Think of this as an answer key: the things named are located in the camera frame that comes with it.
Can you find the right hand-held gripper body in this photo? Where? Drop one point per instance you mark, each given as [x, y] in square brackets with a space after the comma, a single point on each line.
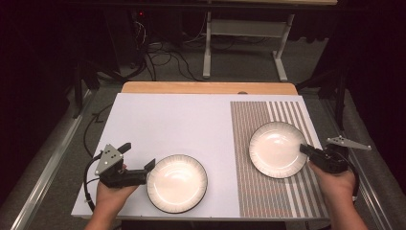
[332, 159]

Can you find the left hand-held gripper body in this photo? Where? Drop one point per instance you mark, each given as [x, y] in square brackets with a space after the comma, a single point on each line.
[111, 172]

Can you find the white plate with dark rim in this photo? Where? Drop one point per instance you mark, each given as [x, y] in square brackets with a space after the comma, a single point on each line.
[274, 150]
[177, 183]

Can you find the person's left hand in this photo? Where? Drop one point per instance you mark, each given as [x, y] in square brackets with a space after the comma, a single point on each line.
[110, 201]

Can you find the person's right hand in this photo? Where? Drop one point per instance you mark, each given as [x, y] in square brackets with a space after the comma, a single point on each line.
[338, 188]

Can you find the white board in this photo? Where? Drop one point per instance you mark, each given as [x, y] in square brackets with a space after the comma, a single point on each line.
[172, 127]

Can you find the black stand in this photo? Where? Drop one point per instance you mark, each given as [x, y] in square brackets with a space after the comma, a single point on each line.
[78, 92]
[340, 96]

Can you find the striped grey placemat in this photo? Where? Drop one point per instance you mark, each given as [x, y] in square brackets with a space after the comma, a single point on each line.
[255, 191]

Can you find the wooden table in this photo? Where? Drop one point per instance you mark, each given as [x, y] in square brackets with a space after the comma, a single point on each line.
[207, 87]

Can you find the dark box with red light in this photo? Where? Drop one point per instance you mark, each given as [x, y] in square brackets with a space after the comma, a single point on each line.
[140, 32]

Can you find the aluminium rail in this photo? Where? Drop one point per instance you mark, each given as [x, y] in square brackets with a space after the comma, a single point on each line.
[370, 179]
[48, 172]

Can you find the white desk frame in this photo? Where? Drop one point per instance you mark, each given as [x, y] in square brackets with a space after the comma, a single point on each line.
[244, 28]

